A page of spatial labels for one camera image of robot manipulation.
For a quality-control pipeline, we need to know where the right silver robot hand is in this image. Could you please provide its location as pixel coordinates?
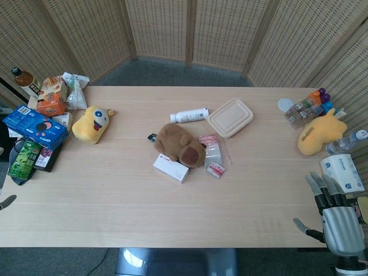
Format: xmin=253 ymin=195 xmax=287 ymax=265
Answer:
xmin=293 ymin=171 xmax=366 ymax=257

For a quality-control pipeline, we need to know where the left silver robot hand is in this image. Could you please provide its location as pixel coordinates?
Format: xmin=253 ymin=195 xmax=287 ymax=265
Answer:
xmin=0 ymin=194 xmax=18 ymax=212

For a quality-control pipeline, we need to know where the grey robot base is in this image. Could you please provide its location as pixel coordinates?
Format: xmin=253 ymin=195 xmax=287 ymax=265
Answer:
xmin=114 ymin=247 xmax=239 ymax=276

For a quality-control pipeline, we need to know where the brown capybara plush toy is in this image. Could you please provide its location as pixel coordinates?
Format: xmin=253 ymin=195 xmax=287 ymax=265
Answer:
xmin=154 ymin=122 xmax=208 ymax=168

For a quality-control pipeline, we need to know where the green tea drink carton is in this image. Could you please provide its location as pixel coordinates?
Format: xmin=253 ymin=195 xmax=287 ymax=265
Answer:
xmin=7 ymin=140 xmax=43 ymax=181

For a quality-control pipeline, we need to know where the white tissue pack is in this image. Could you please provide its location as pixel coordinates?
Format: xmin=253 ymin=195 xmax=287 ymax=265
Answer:
xmin=320 ymin=154 xmax=365 ymax=194

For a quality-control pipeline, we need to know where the purple grape snack packet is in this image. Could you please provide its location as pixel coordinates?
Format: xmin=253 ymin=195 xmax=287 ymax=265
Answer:
xmin=34 ymin=146 xmax=54 ymax=169

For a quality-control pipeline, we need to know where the blue Oreo cookie box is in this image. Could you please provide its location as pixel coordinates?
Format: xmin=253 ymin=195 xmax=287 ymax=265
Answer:
xmin=2 ymin=105 xmax=70 ymax=151

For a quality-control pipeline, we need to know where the clear water bottle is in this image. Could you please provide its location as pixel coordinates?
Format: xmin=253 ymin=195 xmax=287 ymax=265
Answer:
xmin=325 ymin=128 xmax=368 ymax=155

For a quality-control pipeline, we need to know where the yellow duck plush toy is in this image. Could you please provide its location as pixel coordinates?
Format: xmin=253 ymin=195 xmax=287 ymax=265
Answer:
xmin=297 ymin=108 xmax=348 ymax=156

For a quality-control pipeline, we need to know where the small beige carton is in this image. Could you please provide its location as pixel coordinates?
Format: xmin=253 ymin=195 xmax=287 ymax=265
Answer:
xmin=52 ymin=112 xmax=73 ymax=129

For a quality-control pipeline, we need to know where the orange snack box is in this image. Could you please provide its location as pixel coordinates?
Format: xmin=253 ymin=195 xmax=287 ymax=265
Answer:
xmin=36 ymin=92 xmax=68 ymax=117

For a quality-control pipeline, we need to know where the yellow emoji face plush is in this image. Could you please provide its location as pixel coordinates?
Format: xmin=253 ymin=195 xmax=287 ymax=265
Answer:
xmin=71 ymin=105 xmax=116 ymax=145

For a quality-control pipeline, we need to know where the dark tea bottle black cap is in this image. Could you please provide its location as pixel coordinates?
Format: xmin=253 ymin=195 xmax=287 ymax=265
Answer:
xmin=11 ymin=67 xmax=43 ymax=98

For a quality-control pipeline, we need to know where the multipack of small yogurt bottles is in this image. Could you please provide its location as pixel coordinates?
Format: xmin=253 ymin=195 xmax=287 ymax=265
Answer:
xmin=284 ymin=88 xmax=334 ymax=129

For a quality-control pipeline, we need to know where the biscuit package with wafer picture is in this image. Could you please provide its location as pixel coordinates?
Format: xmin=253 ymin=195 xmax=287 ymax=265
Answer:
xmin=38 ymin=75 xmax=68 ymax=102

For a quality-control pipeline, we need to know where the white crinkled snack bag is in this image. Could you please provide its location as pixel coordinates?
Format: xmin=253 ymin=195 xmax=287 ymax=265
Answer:
xmin=62 ymin=71 xmax=90 ymax=110

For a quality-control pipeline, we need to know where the round white lid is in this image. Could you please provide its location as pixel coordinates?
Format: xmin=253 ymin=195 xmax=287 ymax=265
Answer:
xmin=278 ymin=97 xmax=293 ymax=113

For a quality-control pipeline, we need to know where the small red white packet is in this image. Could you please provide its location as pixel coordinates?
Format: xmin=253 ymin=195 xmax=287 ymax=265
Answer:
xmin=205 ymin=161 xmax=227 ymax=179

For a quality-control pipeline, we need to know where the clear zip bag red strip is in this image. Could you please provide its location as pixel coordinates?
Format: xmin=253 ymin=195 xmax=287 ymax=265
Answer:
xmin=198 ymin=133 xmax=232 ymax=171

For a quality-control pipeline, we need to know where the beige lidded food container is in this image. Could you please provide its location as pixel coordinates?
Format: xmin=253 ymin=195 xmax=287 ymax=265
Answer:
xmin=207 ymin=98 xmax=255 ymax=139

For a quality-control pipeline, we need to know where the white rectangular cardboard box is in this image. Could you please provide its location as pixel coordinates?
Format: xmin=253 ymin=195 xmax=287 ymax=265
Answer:
xmin=152 ymin=153 xmax=190 ymax=185

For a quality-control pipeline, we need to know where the white plastic bottle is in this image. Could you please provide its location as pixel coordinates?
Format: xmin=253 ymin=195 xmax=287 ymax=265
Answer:
xmin=170 ymin=106 xmax=211 ymax=124

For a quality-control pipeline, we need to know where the woven bamboo folding screen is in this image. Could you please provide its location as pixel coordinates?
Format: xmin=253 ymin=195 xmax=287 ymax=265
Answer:
xmin=0 ymin=0 xmax=368 ymax=159

